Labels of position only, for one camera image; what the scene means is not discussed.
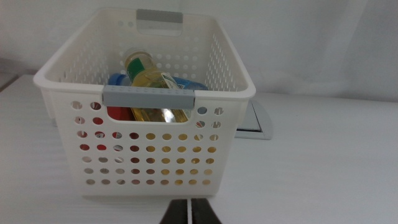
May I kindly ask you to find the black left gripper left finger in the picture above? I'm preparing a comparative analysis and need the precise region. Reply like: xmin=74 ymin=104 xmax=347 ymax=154
xmin=159 ymin=198 xmax=189 ymax=224

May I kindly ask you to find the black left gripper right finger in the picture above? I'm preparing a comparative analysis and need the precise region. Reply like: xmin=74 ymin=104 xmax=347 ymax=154
xmin=190 ymin=197 xmax=223 ymax=224

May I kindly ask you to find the red cola can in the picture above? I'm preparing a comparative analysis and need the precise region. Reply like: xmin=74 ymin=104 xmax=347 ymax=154
xmin=77 ymin=102 xmax=156 ymax=186

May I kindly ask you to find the clear blue-label water bottle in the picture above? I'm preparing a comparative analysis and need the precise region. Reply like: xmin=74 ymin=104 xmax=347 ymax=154
xmin=107 ymin=73 xmax=209 ymax=91

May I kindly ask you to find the yellow tea bottle white cap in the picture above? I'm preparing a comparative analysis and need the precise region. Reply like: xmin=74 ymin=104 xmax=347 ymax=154
xmin=122 ymin=47 xmax=192 ymax=186

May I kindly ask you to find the white perforated plastic basket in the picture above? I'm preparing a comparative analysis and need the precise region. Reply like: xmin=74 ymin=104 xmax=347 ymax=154
xmin=32 ymin=7 xmax=257 ymax=197

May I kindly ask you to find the white backdrop curtain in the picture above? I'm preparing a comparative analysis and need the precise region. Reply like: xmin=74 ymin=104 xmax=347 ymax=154
xmin=0 ymin=0 xmax=398 ymax=103

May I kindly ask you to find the silver rectangular table cable hatch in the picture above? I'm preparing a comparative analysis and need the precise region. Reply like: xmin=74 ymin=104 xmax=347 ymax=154
xmin=234 ymin=98 xmax=274 ymax=141

